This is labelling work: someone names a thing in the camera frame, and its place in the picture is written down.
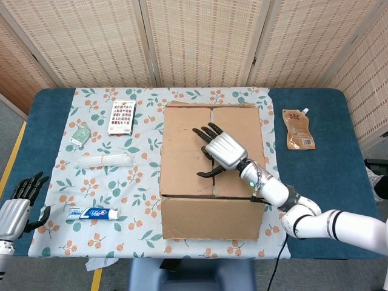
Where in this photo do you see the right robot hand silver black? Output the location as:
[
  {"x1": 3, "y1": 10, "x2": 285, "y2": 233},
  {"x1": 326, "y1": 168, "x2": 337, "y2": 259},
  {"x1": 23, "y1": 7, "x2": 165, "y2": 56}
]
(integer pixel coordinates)
[{"x1": 192, "y1": 122, "x2": 249, "y2": 179}]

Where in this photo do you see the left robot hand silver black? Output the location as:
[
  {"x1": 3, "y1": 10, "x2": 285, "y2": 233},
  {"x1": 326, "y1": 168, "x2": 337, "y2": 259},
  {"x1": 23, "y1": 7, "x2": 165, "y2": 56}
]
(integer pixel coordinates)
[{"x1": 0, "y1": 172, "x2": 52, "y2": 243}]

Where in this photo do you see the cardboard box with red tape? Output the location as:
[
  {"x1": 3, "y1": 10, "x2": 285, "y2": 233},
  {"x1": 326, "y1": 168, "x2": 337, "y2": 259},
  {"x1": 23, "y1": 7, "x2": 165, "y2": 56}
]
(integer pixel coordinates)
[{"x1": 159, "y1": 100, "x2": 270, "y2": 242}]

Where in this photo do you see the colourful card pack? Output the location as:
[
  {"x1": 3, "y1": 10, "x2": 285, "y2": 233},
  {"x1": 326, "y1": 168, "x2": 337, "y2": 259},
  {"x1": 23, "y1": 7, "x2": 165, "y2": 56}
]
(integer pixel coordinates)
[{"x1": 107, "y1": 100, "x2": 136, "y2": 136}]

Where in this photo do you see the brown spout pouch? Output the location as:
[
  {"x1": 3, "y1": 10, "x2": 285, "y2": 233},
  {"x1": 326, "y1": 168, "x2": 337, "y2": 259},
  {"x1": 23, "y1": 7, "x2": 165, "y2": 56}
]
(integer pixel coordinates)
[{"x1": 282, "y1": 107, "x2": 316, "y2": 151}]

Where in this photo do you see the blue white toothpaste tube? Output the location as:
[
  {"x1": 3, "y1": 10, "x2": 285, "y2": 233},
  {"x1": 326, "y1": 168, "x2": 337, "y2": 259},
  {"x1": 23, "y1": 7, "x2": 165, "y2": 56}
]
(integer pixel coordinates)
[{"x1": 65, "y1": 207, "x2": 121, "y2": 221}]

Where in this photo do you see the small green white pack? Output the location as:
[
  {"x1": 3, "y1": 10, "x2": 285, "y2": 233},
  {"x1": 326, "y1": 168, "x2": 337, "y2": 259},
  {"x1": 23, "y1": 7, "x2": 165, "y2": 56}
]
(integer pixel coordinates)
[{"x1": 69, "y1": 125, "x2": 92, "y2": 149}]

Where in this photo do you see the bamboo folding screen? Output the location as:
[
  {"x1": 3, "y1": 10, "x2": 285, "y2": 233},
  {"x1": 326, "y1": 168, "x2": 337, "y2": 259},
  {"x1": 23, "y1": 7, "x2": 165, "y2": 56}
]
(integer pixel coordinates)
[{"x1": 0, "y1": 0, "x2": 388, "y2": 145}]

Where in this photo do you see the clear bag of white sticks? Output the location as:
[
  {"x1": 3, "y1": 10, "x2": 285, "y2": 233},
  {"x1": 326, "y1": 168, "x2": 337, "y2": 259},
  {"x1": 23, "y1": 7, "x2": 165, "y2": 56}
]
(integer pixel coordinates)
[{"x1": 74, "y1": 153, "x2": 136, "y2": 169}]

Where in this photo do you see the floral print tablecloth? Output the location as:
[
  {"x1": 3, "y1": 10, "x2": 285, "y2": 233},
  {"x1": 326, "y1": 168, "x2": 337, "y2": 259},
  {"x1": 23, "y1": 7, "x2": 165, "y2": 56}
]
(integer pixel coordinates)
[{"x1": 27, "y1": 87, "x2": 292, "y2": 260}]

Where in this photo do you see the flat black object under table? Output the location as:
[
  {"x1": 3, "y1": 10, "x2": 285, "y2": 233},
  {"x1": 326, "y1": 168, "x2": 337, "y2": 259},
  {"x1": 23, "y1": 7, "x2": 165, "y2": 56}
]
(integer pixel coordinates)
[{"x1": 159, "y1": 259, "x2": 182, "y2": 272}]

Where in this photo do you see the white sneaker with grey laces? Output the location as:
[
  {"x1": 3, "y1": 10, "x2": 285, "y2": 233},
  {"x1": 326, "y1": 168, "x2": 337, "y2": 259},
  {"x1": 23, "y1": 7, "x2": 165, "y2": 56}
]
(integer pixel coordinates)
[{"x1": 366, "y1": 166, "x2": 384, "y2": 202}]

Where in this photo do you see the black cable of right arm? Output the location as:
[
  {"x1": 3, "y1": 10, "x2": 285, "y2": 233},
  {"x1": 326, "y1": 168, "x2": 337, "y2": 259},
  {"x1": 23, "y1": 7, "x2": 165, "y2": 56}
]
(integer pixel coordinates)
[{"x1": 266, "y1": 232, "x2": 289, "y2": 291}]

